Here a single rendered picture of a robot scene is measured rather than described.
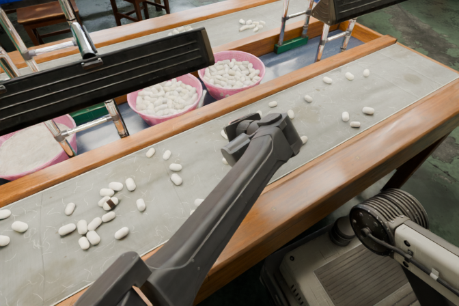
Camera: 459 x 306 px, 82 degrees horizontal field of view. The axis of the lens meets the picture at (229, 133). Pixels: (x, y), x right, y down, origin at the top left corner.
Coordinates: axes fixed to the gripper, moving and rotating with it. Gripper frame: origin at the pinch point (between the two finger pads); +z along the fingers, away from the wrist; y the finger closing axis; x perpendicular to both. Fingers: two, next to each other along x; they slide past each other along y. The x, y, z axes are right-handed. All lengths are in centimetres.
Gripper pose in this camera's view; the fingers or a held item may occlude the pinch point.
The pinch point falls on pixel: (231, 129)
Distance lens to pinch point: 74.0
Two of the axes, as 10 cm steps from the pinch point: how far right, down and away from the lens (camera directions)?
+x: 3.3, 9.2, 2.1
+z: -4.0, -0.6, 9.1
